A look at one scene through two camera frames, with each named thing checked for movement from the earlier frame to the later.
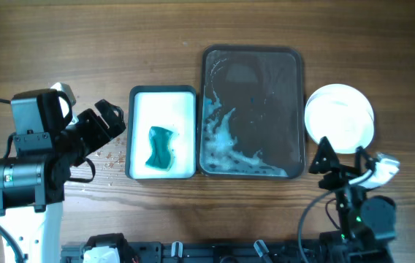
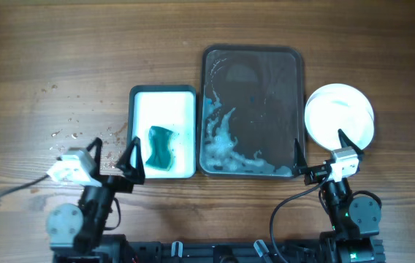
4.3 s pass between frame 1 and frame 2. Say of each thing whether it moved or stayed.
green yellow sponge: stayed
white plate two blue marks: stayed
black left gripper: moved
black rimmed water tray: stayed
